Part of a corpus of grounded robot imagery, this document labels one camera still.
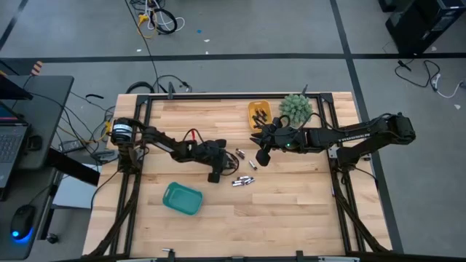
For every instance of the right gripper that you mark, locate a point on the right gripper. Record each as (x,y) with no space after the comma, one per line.
(287,140)

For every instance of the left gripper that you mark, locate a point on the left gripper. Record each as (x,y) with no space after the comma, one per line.
(207,153)

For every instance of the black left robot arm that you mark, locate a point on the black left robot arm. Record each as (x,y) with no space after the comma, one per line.
(160,142)

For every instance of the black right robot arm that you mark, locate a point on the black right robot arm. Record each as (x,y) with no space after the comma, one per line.
(346,135)

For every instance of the yellow plastic basket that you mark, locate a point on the yellow plastic basket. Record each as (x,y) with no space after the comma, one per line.
(252,113)

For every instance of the potted artificial green plant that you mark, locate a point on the potted artificial green plant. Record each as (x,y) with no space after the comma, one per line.
(295,108)

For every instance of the teal plastic basket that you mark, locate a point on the teal plastic basket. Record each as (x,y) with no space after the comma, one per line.
(182,199)

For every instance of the grey flat box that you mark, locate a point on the grey flat box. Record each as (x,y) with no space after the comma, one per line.
(103,156)

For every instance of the black flat board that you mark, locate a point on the black flat board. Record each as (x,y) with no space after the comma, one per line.
(76,169)

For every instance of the black power adapter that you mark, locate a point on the black power adapter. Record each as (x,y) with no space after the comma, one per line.
(71,146)

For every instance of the white flat panel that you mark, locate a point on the white flat panel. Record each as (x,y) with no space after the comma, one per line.
(73,196)

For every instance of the grey side desk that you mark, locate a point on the grey side desk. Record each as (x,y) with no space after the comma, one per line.
(47,102)

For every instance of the black caster wheel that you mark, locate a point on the black caster wheel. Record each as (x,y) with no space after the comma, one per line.
(52,238)

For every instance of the small black desk box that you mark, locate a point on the small black desk box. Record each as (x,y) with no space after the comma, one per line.
(34,143)

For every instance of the black computer tower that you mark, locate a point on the black computer tower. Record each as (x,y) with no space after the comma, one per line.
(422,25)

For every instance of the orange black striped piece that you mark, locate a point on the orange black striped piece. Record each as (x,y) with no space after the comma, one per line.
(37,68)

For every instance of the black computer mouse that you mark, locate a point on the black computer mouse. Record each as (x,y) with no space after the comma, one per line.
(22,220)

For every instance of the grey laptop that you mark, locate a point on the grey laptop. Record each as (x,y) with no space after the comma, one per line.
(9,153)

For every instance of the black flat device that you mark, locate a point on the black flat device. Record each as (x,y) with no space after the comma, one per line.
(12,89)

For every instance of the black metal table frame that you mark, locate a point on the black metal table frame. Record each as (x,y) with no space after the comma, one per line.
(233,96)

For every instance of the black frame clamp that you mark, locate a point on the black frame clamp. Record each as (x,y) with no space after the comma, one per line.
(170,91)
(305,90)
(299,255)

